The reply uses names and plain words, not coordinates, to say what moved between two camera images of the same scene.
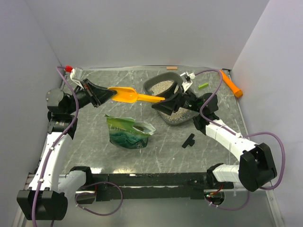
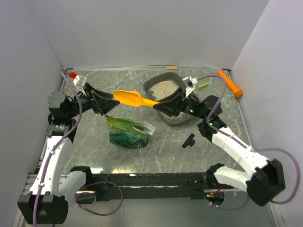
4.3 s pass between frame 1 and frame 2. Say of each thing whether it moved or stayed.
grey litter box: stayed
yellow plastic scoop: moved
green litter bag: stayed
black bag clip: stayed
